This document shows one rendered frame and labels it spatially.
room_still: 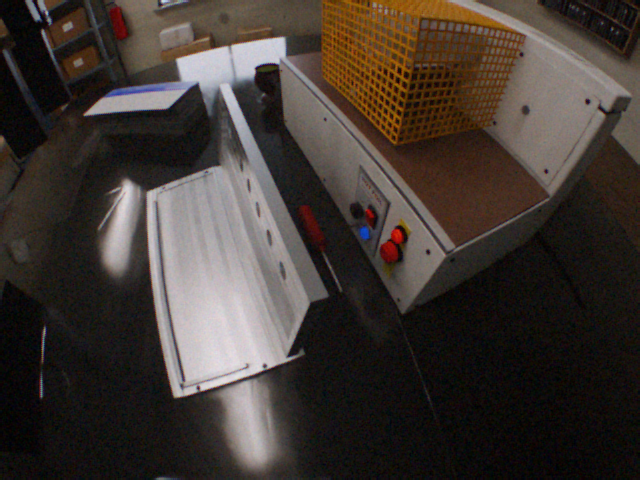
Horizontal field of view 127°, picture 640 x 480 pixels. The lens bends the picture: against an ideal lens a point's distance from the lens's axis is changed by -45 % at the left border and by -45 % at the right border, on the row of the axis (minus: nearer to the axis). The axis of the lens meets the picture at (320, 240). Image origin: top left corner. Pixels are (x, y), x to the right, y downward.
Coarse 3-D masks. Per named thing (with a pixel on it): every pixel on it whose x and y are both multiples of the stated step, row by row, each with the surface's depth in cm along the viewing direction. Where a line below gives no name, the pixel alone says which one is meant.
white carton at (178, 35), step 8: (184, 24) 234; (168, 32) 222; (176, 32) 226; (184, 32) 230; (192, 32) 242; (160, 40) 226; (168, 40) 229; (176, 40) 233; (184, 40) 237; (192, 40) 241; (168, 48) 237
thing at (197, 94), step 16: (192, 96) 69; (112, 112) 68; (128, 112) 67; (144, 112) 66; (160, 112) 66; (176, 112) 65; (192, 112) 72; (112, 128) 73; (128, 128) 72; (144, 128) 72; (160, 128) 71; (176, 128) 70
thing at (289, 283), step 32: (224, 96) 42; (224, 128) 48; (224, 160) 50; (256, 160) 33; (256, 192) 36; (256, 224) 40; (288, 224) 27; (256, 256) 39; (288, 256) 25; (288, 288) 31; (320, 288) 24; (288, 320) 34; (288, 352) 34
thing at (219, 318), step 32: (160, 192) 56; (192, 192) 56; (224, 192) 55; (160, 224) 51; (192, 224) 51; (224, 224) 51; (192, 256) 47; (224, 256) 47; (192, 288) 44; (224, 288) 44; (256, 288) 44; (160, 320) 40; (192, 320) 41; (224, 320) 41; (256, 320) 41; (192, 352) 38; (224, 352) 38; (256, 352) 38; (224, 384) 36
